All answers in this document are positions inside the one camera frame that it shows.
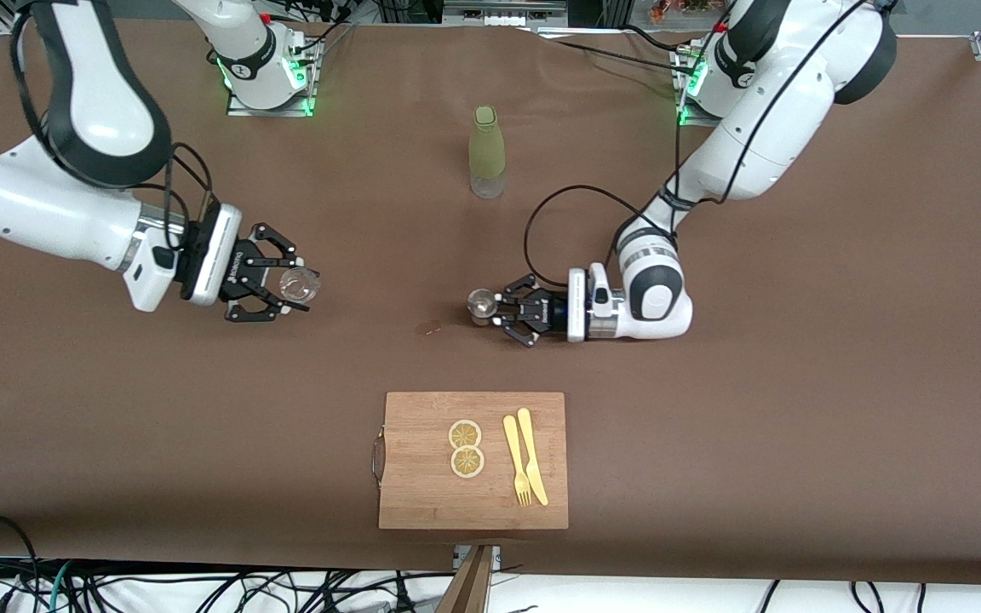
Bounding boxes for metal double jigger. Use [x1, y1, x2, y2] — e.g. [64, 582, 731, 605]
[467, 289, 501, 327]

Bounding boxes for small clear glass cup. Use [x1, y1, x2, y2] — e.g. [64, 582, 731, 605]
[279, 266, 322, 306]

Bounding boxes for yellow plastic fork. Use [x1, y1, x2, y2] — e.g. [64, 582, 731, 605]
[503, 415, 534, 507]

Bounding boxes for brown paper table cover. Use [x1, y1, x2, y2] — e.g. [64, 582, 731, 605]
[0, 15, 981, 588]

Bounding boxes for green frosted bottle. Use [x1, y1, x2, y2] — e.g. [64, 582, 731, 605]
[468, 106, 508, 199]

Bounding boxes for yellow plastic knife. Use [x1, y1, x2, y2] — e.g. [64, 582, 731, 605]
[517, 408, 549, 507]

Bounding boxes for wooden cutting board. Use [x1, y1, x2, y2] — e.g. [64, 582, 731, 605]
[371, 392, 569, 530]

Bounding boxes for grey background device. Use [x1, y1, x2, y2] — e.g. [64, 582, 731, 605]
[444, 0, 568, 27]

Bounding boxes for orange background items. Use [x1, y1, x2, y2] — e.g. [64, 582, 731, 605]
[651, 0, 731, 23]

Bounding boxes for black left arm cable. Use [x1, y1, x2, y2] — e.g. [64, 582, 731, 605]
[524, 0, 876, 290]

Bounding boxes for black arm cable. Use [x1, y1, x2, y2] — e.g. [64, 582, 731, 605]
[9, 0, 215, 256]
[524, 0, 876, 290]

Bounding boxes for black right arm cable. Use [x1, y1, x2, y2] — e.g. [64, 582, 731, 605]
[9, 0, 215, 256]

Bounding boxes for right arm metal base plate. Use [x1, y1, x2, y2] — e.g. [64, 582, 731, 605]
[227, 34, 318, 118]

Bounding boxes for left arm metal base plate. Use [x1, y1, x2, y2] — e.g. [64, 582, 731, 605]
[675, 47, 717, 129]

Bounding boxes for black cable on table cover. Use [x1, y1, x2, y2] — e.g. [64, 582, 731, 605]
[533, 24, 700, 77]

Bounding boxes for wooden post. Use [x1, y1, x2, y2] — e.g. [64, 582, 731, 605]
[435, 546, 493, 613]

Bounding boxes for teal floor cable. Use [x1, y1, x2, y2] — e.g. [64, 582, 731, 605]
[46, 560, 74, 613]

